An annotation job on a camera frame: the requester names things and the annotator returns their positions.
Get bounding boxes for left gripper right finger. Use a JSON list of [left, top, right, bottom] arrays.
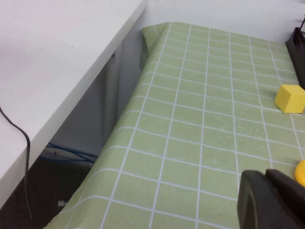
[[265, 168, 305, 229]]

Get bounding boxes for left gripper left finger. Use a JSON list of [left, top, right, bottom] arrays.
[[237, 169, 287, 229]]

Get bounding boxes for yellow rubber duck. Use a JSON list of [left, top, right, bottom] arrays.
[[295, 159, 305, 186]]

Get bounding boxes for yellow foam cube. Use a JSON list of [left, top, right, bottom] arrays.
[[274, 84, 305, 114]]

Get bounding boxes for green checkered tablecloth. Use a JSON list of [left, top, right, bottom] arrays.
[[46, 21, 305, 229]]

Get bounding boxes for white side table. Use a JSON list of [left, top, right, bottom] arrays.
[[0, 0, 148, 191]]

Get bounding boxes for black wire dish rack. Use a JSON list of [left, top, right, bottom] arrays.
[[285, 19, 305, 88]]

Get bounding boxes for thin black cable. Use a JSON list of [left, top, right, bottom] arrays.
[[0, 106, 33, 222]]

